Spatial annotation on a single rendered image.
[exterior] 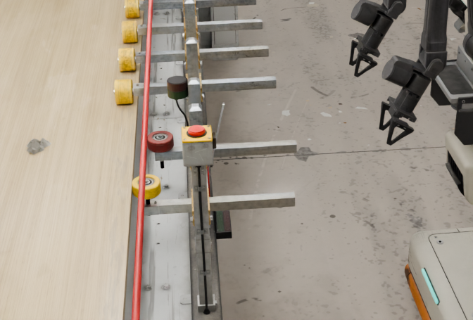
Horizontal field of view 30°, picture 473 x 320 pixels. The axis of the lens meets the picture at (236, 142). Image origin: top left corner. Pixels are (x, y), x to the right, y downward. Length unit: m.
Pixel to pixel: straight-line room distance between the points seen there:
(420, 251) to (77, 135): 1.32
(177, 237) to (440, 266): 0.99
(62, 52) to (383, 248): 1.52
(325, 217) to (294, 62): 1.60
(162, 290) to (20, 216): 0.45
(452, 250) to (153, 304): 1.24
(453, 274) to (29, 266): 1.55
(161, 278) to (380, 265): 1.29
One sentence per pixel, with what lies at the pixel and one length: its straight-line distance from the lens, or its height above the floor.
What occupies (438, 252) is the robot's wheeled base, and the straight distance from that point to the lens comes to 3.26.
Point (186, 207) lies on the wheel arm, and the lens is 2.50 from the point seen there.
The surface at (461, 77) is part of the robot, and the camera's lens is 2.75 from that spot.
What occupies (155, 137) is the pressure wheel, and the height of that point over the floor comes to 0.90.
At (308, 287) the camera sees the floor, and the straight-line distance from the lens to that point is 3.50.
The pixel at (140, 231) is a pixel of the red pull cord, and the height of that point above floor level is 1.64.
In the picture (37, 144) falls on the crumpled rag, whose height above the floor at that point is 0.91.
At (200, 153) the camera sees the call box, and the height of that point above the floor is 1.19.
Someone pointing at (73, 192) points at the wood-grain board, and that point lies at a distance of 2.47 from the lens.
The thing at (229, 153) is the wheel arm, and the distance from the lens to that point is 2.70.
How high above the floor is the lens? 2.22
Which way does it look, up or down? 30 degrees down
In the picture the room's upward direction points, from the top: 2 degrees counter-clockwise
